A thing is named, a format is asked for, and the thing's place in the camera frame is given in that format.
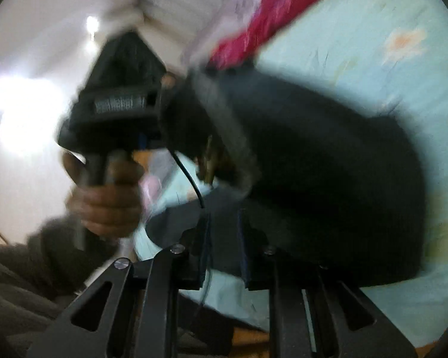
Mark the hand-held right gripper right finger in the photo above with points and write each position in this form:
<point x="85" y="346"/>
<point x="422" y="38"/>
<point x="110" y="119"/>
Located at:
<point x="243" y="242"/>

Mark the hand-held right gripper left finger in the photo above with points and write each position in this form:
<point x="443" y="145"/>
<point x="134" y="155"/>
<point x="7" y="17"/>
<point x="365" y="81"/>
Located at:
<point x="205" y="238"/>

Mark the red patterned quilt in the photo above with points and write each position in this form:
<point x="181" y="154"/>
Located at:
<point x="254" y="33"/>

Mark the person's left hand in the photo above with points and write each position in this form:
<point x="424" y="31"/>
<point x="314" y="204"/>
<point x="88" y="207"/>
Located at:
<point x="108" y="201"/>

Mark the floral light blue bed sheet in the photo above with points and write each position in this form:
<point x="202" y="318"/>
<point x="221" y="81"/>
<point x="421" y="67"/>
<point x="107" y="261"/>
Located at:
<point x="377" y="44"/>

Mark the dark green pants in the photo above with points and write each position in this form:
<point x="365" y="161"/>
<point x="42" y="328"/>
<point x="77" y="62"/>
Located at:
<point x="321" y="179"/>

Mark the person's left forearm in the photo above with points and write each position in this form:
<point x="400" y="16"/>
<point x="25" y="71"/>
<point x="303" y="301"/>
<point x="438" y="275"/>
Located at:
<point x="33" y="279"/>

